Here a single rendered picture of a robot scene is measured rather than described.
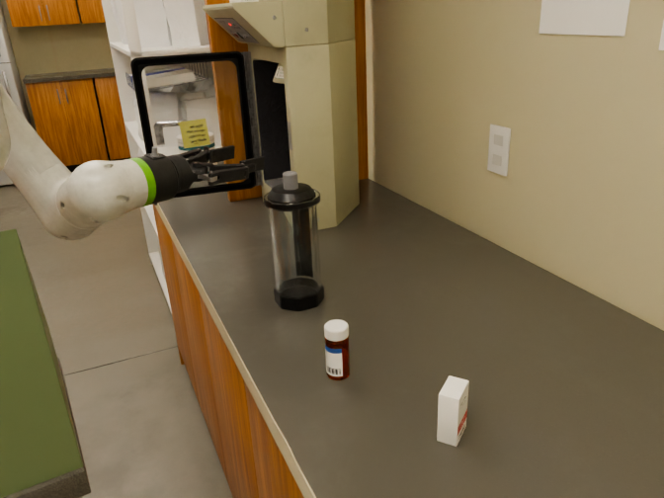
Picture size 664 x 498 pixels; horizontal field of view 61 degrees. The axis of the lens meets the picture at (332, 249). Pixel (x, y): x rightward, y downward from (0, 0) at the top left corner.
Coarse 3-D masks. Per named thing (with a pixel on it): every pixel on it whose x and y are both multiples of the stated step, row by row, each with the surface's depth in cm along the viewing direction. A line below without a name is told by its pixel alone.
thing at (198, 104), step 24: (144, 72) 154; (168, 72) 155; (192, 72) 157; (216, 72) 159; (168, 96) 157; (192, 96) 159; (216, 96) 161; (168, 120) 160; (192, 120) 162; (216, 120) 163; (240, 120) 165; (168, 144) 162; (192, 144) 164; (216, 144) 166; (240, 144) 168
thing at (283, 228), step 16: (272, 208) 105; (304, 208) 104; (272, 224) 108; (288, 224) 106; (304, 224) 106; (272, 240) 110; (288, 240) 107; (304, 240) 107; (288, 256) 108; (304, 256) 109; (288, 272) 110; (304, 272) 110; (288, 288) 111; (304, 288) 111; (320, 288) 115
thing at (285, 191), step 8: (288, 176) 105; (296, 176) 106; (288, 184) 106; (296, 184) 107; (304, 184) 109; (272, 192) 106; (280, 192) 105; (288, 192) 105; (296, 192) 105; (304, 192) 105; (312, 192) 107; (272, 200) 105; (280, 200) 104; (288, 200) 104; (296, 200) 104; (304, 200) 105
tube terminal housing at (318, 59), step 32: (288, 0) 129; (320, 0) 132; (352, 0) 148; (288, 32) 131; (320, 32) 134; (352, 32) 150; (288, 64) 134; (320, 64) 137; (352, 64) 153; (288, 96) 137; (320, 96) 140; (352, 96) 155; (320, 128) 143; (352, 128) 158; (320, 160) 146; (352, 160) 161; (320, 192) 149; (352, 192) 164; (320, 224) 152
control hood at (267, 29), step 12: (216, 12) 142; (228, 12) 132; (240, 12) 125; (252, 12) 127; (264, 12) 128; (276, 12) 129; (240, 24) 135; (252, 24) 128; (264, 24) 128; (276, 24) 130; (252, 36) 137; (264, 36) 130; (276, 36) 130
